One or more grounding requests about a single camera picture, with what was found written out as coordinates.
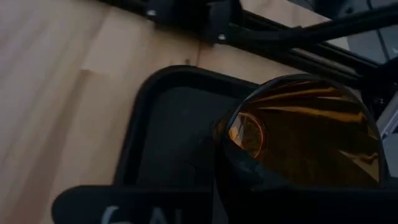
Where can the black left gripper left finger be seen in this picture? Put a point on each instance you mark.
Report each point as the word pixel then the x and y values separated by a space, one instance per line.
pixel 133 205

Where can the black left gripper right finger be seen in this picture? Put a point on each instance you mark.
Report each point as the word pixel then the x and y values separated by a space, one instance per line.
pixel 311 207

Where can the gold foil bag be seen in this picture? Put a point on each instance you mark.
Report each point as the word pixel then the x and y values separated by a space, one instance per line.
pixel 314 137

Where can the metal tray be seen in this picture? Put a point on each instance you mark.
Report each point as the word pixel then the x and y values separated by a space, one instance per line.
pixel 183 130

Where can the grey aluminium profile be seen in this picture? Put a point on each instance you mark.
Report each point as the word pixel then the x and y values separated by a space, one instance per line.
pixel 388 124

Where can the black table frame rail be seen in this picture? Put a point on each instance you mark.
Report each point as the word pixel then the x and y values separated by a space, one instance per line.
pixel 311 57

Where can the black diagonal frame strut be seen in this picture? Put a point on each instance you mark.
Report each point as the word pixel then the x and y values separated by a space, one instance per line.
pixel 326 26

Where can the black corner bracket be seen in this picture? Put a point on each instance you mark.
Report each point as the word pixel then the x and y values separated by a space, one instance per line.
pixel 199 15

